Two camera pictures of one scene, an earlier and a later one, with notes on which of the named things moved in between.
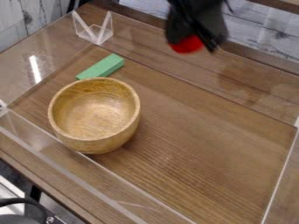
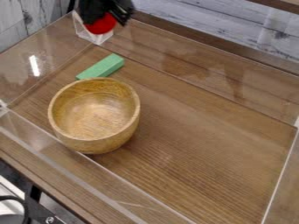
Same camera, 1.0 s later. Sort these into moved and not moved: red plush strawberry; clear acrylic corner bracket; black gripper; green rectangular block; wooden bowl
Moved: red plush strawberry; black gripper
Not moved: wooden bowl; clear acrylic corner bracket; green rectangular block
